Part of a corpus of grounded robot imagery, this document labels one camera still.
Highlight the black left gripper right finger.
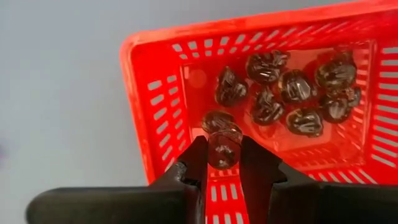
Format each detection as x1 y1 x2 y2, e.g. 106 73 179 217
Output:
238 135 398 224

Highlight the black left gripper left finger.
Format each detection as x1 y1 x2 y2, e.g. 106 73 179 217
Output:
25 135 209 224

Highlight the brown candy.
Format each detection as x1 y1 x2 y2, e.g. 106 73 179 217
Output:
207 129 244 170

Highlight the red plastic basket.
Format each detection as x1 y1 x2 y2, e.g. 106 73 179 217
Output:
119 0 398 224

